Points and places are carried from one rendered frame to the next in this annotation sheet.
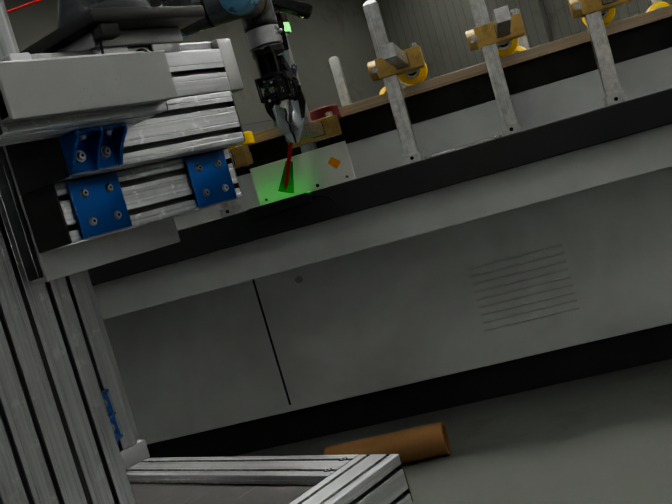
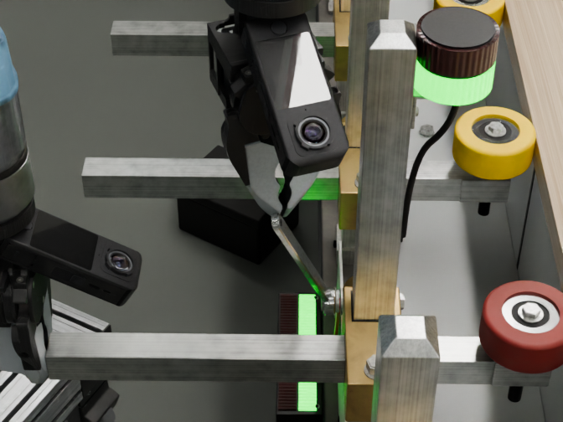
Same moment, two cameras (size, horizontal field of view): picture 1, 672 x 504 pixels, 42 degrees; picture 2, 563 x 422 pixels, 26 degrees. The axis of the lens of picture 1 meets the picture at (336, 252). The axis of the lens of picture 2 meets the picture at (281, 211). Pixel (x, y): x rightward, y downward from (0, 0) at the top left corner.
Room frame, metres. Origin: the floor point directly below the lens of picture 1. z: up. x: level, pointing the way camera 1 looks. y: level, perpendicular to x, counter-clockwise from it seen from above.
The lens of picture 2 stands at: (2.00, -0.72, 1.65)
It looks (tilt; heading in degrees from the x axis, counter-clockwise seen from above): 42 degrees down; 78
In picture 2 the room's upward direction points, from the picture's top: straight up
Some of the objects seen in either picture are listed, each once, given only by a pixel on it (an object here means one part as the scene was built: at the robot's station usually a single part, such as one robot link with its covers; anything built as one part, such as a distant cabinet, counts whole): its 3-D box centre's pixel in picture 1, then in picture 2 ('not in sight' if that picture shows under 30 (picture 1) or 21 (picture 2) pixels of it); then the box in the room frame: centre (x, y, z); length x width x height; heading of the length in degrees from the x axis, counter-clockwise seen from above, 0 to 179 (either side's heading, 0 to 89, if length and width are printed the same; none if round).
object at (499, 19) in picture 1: (502, 28); not in sight; (2.08, -0.53, 0.95); 0.50 x 0.04 x 0.04; 167
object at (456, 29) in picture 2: not in sight; (443, 143); (2.27, -0.02, 1.05); 0.06 x 0.06 x 0.22; 77
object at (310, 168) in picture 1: (302, 173); (339, 369); (2.21, 0.03, 0.75); 0.26 x 0.01 x 0.10; 77
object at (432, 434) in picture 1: (386, 450); not in sight; (2.08, 0.02, 0.04); 0.30 x 0.08 x 0.08; 77
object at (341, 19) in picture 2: not in sight; (354, 31); (2.33, 0.46, 0.84); 0.13 x 0.06 x 0.05; 77
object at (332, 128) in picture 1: (313, 132); (375, 344); (2.23, -0.03, 0.84); 0.13 x 0.06 x 0.05; 77
